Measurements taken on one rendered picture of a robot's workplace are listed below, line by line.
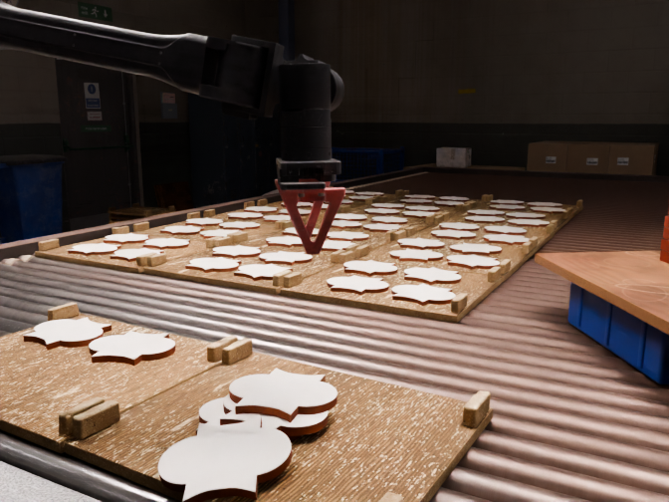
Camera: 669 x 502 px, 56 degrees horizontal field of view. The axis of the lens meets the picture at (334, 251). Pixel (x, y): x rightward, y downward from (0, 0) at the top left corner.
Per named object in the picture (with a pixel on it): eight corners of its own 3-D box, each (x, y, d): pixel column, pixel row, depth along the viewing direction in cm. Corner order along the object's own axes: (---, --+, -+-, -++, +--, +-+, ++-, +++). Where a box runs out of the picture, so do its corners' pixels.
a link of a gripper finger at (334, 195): (336, 244, 74) (335, 163, 72) (346, 257, 67) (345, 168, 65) (279, 246, 73) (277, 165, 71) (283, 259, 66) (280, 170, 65)
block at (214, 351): (214, 364, 98) (214, 347, 97) (205, 362, 99) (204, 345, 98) (239, 352, 103) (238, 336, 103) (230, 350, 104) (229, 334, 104)
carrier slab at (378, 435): (369, 581, 54) (369, 565, 54) (64, 453, 75) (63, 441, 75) (493, 418, 84) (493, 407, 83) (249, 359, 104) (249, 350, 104)
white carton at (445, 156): (465, 167, 722) (465, 148, 717) (434, 166, 740) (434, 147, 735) (473, 166, 748) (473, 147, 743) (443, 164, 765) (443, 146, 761)
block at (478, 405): (476, 429, 77) (477, 408, 77) (461, 426, 78) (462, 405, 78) (490, 411, 82) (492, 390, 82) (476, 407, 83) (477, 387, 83)
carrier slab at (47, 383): (61, 454, 75) (60, 442, 74) (-117, 383, 95) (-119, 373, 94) (244, 359, 104) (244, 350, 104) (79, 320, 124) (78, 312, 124)
